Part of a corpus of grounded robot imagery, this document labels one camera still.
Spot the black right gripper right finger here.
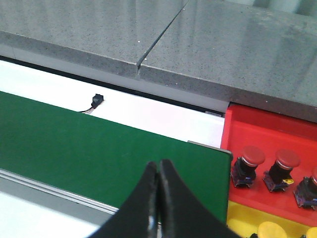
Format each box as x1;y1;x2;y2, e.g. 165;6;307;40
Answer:
158;159;238;238

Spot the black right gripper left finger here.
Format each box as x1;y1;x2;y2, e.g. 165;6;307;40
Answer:
90;162;158;238

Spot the red mushroom push button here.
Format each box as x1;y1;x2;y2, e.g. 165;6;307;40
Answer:
230;146;265;188

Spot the yellow mushroom push button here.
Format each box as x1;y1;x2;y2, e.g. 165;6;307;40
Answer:
250;221;288;238

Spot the yellow plastic tray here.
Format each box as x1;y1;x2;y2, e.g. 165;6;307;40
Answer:
227;201;316;238

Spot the green conveyor belt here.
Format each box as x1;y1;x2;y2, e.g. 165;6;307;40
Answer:
0;92;232;222

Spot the red plastic tray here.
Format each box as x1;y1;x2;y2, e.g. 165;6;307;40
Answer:
221;105;317;227

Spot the grey stone shelf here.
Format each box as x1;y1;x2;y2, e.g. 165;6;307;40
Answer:
0;0;317;122

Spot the aluminium conveyor frame rail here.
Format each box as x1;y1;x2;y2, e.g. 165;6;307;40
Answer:
0;169;118;215

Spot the black sensor with cable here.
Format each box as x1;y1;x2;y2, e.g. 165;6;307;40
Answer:
79;94;104;114

